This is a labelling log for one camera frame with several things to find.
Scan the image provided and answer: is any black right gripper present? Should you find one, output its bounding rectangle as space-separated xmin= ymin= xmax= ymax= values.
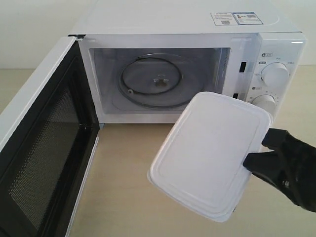
xmin=243 ymin=128 xmax=316 ymax=212

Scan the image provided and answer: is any white plastic lidded container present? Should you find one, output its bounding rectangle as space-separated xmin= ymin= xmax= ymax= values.
xmin=148 ymin=92 xmax=271 ymax=223

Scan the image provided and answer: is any white appliance door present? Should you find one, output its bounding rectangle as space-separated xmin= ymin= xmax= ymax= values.
xmin=0 ymin=36 xmax=100 ymax=237

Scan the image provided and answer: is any white microwave oven body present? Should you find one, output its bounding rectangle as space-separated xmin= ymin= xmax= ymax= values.
xmin=69 ymin=0 xmax=307 ymax=126

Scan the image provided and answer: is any lower white timer knob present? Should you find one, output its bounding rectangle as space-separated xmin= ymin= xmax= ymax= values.
xmin=251 ymin=94 xmax=276 ymax=115

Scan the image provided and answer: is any upper white power knob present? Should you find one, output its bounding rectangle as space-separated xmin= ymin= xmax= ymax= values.
xmin=261 ymin=62 xmax=289 ymax=87

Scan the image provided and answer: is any glass turntable plate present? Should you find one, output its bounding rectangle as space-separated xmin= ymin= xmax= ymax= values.
xmin=117 ymin=53 xmax=207 ymax=109

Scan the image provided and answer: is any warning label sticker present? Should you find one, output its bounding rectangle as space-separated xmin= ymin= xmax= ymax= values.
xmin=210 ymin=12 xmax=263 ymax=26

